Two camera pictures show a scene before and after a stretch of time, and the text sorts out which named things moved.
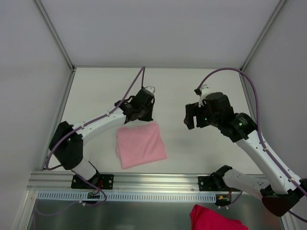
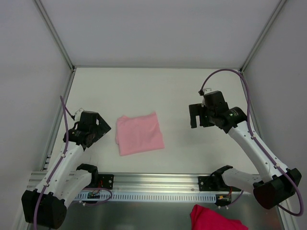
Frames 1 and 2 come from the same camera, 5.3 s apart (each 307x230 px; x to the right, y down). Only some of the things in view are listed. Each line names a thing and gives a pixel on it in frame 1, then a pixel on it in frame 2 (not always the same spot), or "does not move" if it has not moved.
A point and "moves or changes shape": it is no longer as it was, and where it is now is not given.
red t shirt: (203, 218) does not move
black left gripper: (147, 115) -> (96, 129)
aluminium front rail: (123, 181) does not move
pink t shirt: (139, 144) moves or changes shape
